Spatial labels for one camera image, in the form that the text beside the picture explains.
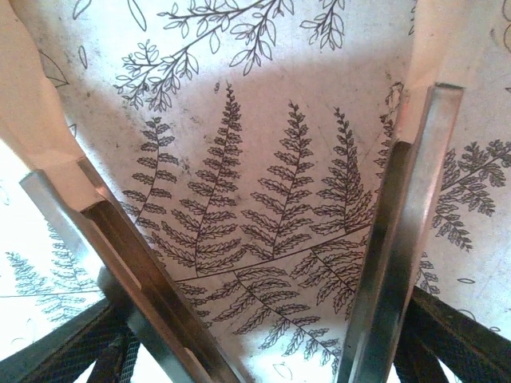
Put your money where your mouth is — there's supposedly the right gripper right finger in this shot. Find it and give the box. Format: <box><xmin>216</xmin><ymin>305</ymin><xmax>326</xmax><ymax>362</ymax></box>
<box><xmin>337</xmin><ymin>0</ymin><xmax>511</xmax><ymax>383</ymax></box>

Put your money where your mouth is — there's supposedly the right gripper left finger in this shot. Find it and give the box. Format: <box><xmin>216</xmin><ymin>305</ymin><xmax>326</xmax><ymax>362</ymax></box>
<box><xmin>0</xmin><ymin>0</ymin><xmax>244</xmax><ymax>383</ymax></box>

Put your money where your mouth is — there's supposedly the fern print tablecloth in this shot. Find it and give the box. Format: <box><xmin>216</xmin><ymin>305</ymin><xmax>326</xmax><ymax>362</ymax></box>
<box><xmin>0</xmin><ymin>0</ymin><xmax>511</xmax><ymax>383</ymax></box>

